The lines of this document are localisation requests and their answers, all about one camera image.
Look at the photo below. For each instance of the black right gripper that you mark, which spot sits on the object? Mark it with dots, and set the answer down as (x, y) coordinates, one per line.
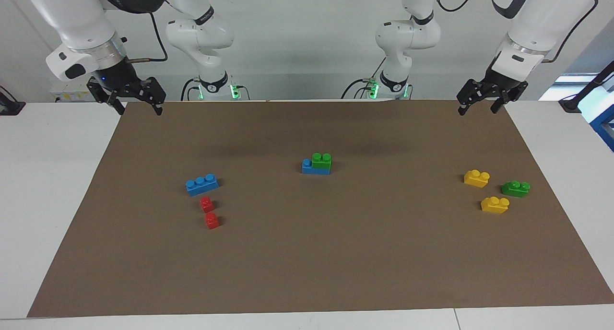
(120, 78)

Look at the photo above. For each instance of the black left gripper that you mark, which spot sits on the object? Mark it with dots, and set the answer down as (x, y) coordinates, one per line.
(503, 83)

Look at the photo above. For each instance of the green two-stud block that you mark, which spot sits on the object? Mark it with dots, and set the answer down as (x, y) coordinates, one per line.
(515, 189)
(321, 161)

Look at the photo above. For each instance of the blue three-stud block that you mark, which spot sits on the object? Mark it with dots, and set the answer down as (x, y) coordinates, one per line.
(201, 186)
(309, 169)

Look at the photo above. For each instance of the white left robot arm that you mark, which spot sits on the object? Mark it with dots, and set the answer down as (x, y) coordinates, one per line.
(532, 28)

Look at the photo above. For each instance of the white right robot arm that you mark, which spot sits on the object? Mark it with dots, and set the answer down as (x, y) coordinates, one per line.
(81, 23)

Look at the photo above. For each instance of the yellow two-stud block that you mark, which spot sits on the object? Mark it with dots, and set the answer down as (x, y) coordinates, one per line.
(476, 179)
(494, 206)

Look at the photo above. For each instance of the red one-stud block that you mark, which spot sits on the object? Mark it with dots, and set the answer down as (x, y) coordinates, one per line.
(206, 205)
(211, 221)

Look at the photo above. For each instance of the black table clamp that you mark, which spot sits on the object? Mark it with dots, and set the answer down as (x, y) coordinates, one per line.
(9, 107)

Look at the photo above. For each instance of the brown table mat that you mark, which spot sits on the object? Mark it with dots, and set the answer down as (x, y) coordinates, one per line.
(307, 253)

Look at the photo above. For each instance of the white wall socket box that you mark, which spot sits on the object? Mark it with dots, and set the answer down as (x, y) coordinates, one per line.
(67, 96)

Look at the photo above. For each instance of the blue metal frame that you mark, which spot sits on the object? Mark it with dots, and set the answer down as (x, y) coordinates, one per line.
(604, 128)

